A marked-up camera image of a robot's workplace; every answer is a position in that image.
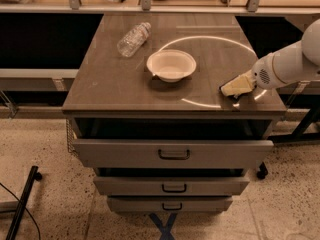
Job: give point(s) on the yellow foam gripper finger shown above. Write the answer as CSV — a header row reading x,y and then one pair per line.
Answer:
x,y
238,86
245,78

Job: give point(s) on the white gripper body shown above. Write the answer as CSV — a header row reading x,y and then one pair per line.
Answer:
x,y
263,72

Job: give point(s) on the dark blue rxbar wrapper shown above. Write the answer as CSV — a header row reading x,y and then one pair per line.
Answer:
x,y
237,98

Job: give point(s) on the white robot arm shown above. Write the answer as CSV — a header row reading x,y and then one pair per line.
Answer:
x,y
299,61

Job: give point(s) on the white paper bowl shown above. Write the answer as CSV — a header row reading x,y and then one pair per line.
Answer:
x,y
171,65

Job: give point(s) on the black cabinet caster wheel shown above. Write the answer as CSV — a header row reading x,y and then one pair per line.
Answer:
x,y
262,171

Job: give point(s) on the grey drawer cabinet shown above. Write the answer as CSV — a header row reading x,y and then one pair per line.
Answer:
x,y
118,98

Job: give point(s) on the clear plastic water bottle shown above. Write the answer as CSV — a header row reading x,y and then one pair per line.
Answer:
x,y
134,39

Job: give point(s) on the blue tape cross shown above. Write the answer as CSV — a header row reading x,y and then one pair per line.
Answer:
x,y
164,228

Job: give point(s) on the top grey drawer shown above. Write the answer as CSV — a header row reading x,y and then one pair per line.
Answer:
x,y
165,154

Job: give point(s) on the grey drawer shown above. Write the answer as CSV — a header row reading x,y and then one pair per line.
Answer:
x,y
165,154
170,186
169,204

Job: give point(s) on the middle grey drawer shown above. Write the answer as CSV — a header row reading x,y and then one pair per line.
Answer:
x,y
170,186

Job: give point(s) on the bottom grey drawer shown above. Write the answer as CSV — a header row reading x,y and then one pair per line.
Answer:
x,y
169,204

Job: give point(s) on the black metal stand leg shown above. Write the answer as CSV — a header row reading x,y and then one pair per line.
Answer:
x,y
34,175

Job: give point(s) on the black metal frame base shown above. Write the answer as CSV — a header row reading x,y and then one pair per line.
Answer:
x,y
299,135

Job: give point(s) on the grey metal rail shelf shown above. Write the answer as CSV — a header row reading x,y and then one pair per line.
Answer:
x,y
259,7

